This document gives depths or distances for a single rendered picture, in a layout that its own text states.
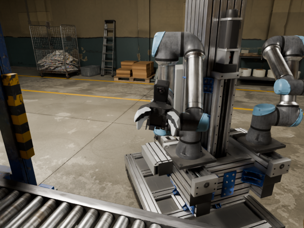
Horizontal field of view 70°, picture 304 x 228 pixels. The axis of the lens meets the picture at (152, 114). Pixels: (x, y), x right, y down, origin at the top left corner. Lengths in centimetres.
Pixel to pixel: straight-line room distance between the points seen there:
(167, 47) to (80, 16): 792
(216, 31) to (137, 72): 566
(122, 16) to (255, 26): 423
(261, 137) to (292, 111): 22
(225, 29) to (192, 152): 67
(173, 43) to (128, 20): 701
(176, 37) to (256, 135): 78
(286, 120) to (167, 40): 85
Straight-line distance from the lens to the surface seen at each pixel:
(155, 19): 772
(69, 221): 95
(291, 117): 149
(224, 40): 126
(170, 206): 181
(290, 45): 152
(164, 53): 104
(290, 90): 120
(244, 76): 695
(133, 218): 92
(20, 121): 127
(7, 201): 116
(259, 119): 144
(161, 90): 66
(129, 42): 801
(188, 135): 115
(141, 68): 680
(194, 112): 87
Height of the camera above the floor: 146
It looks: 21 degrees down
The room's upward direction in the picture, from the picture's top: straight up
